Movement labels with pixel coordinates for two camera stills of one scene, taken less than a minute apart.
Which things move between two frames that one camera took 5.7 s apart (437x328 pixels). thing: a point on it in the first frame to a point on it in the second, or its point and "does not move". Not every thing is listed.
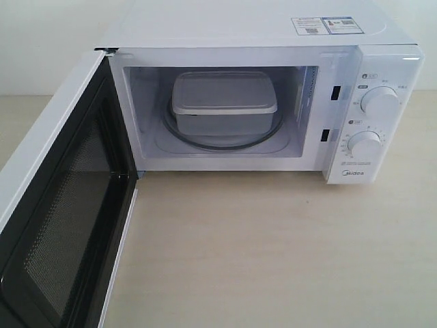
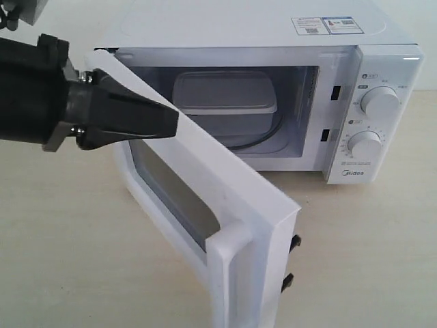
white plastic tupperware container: (224, 102) does not move
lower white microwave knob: (365, 145) does not move
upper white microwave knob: (380, 101) does not move
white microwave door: (67, 198) to (214, 206)
